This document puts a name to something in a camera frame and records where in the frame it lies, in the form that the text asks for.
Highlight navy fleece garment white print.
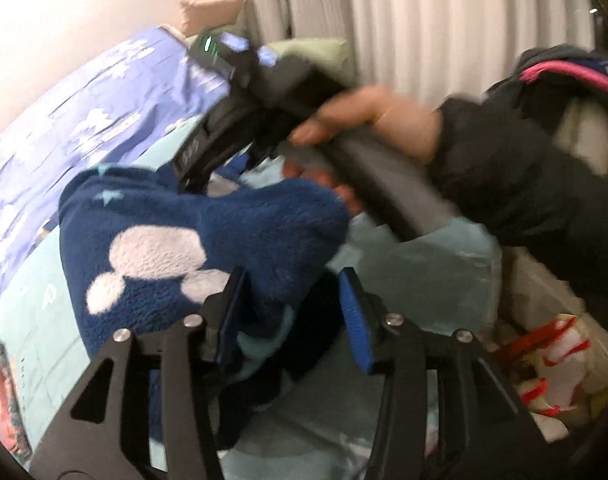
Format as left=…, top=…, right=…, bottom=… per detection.
left=58, top=154, right=352, bottom=456

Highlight green pillow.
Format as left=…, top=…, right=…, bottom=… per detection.
left=269, top=37, right=351, bottom=83

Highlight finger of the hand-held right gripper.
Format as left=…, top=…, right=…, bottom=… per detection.
left=176, top=105, right=237, bottom=195

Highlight person's right hand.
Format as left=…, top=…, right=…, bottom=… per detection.
left=283, top=85, right=444, bottom=217

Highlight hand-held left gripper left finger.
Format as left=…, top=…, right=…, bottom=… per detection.
left=39, top=265, right=251, bottom=480

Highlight teal bed sheet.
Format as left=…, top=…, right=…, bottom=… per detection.
left=0, top=110, right=505, bottom=480

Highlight pink pillow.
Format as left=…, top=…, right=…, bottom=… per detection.
left=179, top=0, right=248, bottom=37

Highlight person's right forearm black sleeve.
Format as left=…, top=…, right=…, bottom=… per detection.
left=426, top=95, right=608, bottom=361

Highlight person's dark jacket pink trim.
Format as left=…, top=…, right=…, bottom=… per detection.
left=511, top=45, right=608, bottom=181

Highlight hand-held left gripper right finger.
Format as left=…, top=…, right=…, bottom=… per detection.
left=336, top=267, right=560, bottom=480

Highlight grey curtain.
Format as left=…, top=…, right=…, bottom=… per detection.
left=216, top=0, right=602, bottom=108

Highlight blue printed duvet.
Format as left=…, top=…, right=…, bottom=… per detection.
left=0, top=25, right=235, bottom=311

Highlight white bag red straps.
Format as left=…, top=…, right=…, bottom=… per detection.
left=494, top=310, right=602, bottom=433

